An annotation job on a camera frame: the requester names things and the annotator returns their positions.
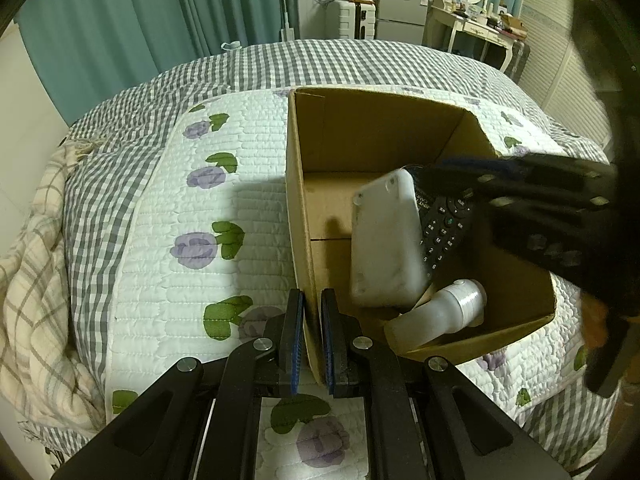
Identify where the white dressing table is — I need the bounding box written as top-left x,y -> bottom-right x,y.
422,6 -> 528,73

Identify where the cream plaid blanket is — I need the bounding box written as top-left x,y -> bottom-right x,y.
0,132 -> 108,456

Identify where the wide green curtain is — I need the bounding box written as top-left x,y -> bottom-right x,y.
15,0 -> 301,126

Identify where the grey small fridge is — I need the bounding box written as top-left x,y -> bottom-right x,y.
374,0 -> 433,45

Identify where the brown cardboard box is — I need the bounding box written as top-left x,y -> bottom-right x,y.
286,87 -> 557,386

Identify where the brown small box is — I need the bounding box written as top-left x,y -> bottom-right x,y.
500,12 -> 528,37

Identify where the white floral quilt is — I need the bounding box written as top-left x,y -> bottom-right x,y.
102,87 -> 611,480

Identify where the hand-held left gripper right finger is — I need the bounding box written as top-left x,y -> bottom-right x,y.
320,287 -> 572,480

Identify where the black remote control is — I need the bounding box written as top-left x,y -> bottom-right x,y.
410,167 -> 476,281

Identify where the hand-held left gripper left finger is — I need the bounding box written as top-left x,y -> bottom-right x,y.
50,289 -> 306,480

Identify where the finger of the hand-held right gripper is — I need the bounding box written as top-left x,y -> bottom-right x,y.
479,194 -> 617,287
439,154 -> 617,197

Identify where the white louvred wardrobe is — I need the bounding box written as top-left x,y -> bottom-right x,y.
515,0 -> 616,166

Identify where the white cylindrical device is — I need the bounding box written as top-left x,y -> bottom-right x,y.
384,279 -> 487,356

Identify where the person's right hand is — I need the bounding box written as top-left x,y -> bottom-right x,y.
582,292 -> 608,348

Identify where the white rectangular device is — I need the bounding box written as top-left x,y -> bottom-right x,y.
350,169 -> 431,309

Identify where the white pole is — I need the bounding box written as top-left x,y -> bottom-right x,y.
277,0 -> 294,41

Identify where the white suitcase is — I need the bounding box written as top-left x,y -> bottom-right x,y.
325,0 -> 378,41

